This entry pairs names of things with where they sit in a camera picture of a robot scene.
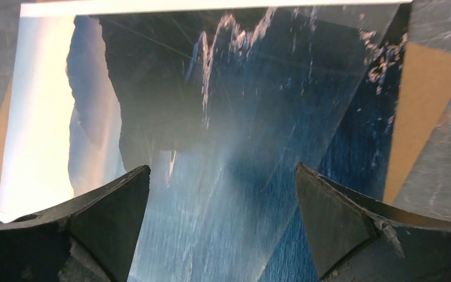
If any clear acrylic sheet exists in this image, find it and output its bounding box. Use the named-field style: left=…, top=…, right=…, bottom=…
left=99, top=4, right=399, bottom=281

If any brown cardboard backing board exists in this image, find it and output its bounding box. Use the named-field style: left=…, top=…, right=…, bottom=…
left=0, top=39, right=451, bottom=208

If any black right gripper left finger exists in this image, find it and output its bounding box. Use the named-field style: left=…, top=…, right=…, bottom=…
left=0, top=165, right=150, bottom=281

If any mountain sea photo print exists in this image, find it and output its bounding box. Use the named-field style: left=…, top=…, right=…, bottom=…
left=0, top=1, right=410, bottom=281

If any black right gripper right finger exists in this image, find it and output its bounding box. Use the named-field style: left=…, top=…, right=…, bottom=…
left=295, top=163, right=451, bottom=281

